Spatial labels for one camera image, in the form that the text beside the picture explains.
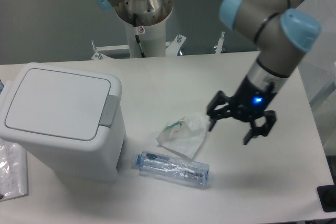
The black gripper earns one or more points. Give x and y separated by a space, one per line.
248 104

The white plastic trash can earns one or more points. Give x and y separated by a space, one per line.
69 119

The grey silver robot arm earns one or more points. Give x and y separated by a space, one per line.
282 33

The white plastic wrapper bag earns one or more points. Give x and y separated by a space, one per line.
184 136

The clear crushed plastic bottle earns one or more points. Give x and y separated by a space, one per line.
173 168

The black device at table edge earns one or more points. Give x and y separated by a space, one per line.
326 195

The clear bag on board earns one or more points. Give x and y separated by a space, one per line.
14 173

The blue item at left edge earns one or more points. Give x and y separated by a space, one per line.
1 86

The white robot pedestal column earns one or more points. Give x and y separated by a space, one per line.
146 18

